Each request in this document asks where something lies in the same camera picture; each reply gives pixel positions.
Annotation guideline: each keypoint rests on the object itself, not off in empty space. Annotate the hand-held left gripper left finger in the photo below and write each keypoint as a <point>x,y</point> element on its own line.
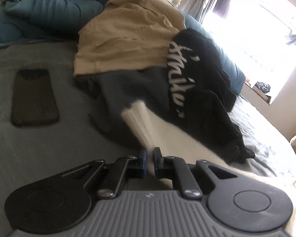
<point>143,164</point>

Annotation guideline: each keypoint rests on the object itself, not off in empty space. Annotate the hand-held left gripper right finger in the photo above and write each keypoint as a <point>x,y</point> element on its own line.
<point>157,164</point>

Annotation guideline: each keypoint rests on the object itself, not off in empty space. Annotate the white fleece sweater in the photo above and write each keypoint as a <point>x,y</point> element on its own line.
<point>150,126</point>

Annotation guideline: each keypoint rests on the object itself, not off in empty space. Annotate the black printed garment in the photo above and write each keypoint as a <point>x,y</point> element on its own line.
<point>207,116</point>

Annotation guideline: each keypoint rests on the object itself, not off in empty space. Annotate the dark grey garment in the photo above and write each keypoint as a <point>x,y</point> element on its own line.
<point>128,86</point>

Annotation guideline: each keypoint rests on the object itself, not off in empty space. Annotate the beige garment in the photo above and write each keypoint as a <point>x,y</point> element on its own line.
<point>125,37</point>

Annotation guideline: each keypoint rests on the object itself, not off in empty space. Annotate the black smartphone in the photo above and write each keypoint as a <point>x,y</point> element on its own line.
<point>34,96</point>

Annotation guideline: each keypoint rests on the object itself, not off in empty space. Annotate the dark shoes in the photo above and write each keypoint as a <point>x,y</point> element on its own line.
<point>264,86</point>

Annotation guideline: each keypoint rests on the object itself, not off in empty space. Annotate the blue duvet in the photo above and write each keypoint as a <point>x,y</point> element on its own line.
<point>51,5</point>

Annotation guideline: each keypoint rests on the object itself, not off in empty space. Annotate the small dark hanging garment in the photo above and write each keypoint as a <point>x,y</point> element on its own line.
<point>291,37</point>

